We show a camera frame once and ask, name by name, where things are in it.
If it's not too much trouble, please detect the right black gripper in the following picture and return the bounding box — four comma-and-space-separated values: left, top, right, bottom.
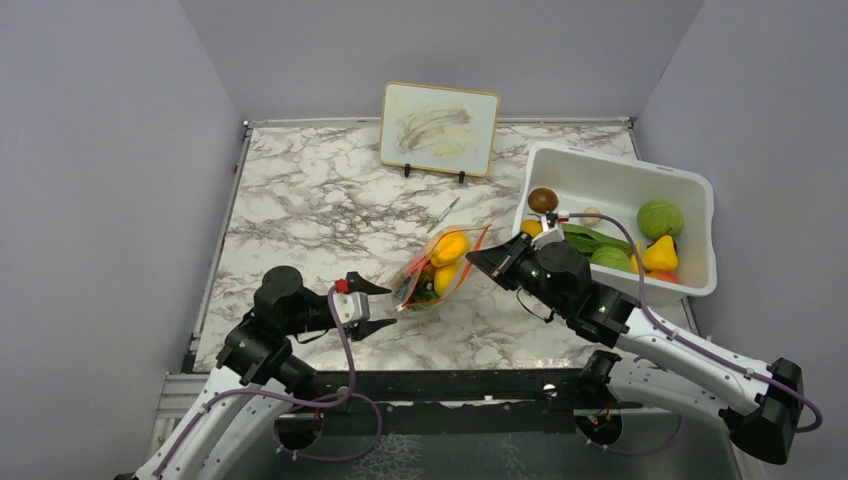
467, 230, 569, 316

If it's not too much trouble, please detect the yellow bell pepper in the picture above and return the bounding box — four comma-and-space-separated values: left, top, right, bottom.
429, 231, 470, 268

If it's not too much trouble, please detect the yellow mango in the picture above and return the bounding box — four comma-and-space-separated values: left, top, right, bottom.
433, 261, 460, 298

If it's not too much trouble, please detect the clear zip bag orange zipper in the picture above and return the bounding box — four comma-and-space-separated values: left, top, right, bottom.
391, 225, 491, 313

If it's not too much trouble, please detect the toy pineapple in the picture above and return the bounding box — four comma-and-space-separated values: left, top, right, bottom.
395, 271, 441, 308

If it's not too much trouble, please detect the red carrot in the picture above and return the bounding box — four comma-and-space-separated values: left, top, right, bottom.
402, 254, 429, 277

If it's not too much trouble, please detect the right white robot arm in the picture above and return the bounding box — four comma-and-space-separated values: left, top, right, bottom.
466, 233, 802, 465

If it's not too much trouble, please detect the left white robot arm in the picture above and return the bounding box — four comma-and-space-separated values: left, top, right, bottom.
129, 266, 393, 479

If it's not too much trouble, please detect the small orange fruit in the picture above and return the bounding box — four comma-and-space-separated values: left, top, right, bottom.
520, 220, 543, 238

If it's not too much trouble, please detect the grey pen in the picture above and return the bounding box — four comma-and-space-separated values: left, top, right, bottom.
427, 197, 460, 233

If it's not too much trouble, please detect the brown kiwi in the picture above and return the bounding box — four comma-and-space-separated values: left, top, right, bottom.
527, 187, 559, 214

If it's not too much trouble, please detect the white garlic bulb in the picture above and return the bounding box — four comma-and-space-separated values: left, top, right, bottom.
580, 207, 602, 227

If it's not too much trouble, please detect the green leafy vegetable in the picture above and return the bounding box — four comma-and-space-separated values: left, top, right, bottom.
562, 223, 637, 273

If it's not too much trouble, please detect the white plastic bin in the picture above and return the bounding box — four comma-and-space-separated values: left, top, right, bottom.
512, 141, 717, 305

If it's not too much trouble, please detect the green cabbage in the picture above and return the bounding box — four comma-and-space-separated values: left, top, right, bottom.
637, 200, 685, 240

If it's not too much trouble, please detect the yellow pear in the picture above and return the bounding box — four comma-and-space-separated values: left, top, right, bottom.
630, 235, 679, 273

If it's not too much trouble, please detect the red apple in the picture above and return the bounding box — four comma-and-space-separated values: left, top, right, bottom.
649, 270, 681, 284

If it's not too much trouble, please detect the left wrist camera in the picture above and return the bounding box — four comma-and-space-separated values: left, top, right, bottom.
331, 279, 370, 325

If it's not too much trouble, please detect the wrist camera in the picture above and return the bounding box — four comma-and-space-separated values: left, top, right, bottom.
532, 212, 565, 250
331, 279, 370, 325

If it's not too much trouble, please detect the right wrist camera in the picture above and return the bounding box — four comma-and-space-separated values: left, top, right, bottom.
532, 212, 565, 250

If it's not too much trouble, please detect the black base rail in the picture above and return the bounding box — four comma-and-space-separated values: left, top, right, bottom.
152, 367, 664, 439

